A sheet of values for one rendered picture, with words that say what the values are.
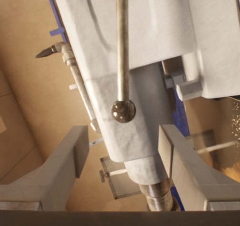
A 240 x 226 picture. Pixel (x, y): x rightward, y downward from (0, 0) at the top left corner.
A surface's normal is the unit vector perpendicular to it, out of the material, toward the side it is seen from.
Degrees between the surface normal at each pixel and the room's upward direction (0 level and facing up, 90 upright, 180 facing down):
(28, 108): 90
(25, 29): 90
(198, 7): 61
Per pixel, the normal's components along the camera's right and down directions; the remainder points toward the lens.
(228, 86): -0.48, 0.35
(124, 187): -0.02, 0.25
